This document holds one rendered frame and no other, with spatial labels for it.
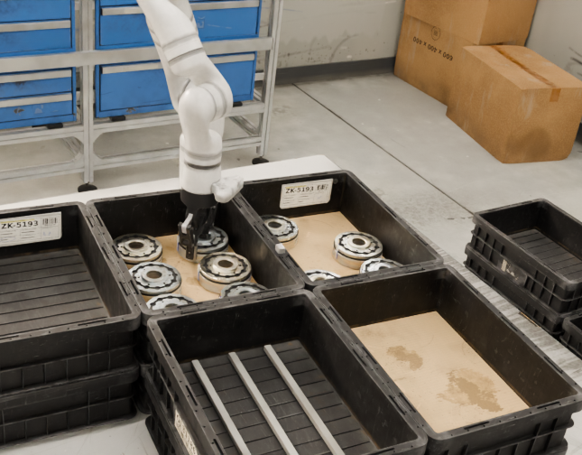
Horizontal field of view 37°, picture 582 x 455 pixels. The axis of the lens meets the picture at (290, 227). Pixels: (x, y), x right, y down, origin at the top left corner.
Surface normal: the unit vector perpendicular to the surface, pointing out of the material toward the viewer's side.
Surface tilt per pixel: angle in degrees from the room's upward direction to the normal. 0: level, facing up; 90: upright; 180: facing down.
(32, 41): 90
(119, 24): 90
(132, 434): 0
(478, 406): 0
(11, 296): 0
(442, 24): 92
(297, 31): 90
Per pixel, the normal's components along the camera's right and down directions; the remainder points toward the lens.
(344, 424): 0.11, -0.86
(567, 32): -0.86, 0.18
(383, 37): 0.50, 0.48
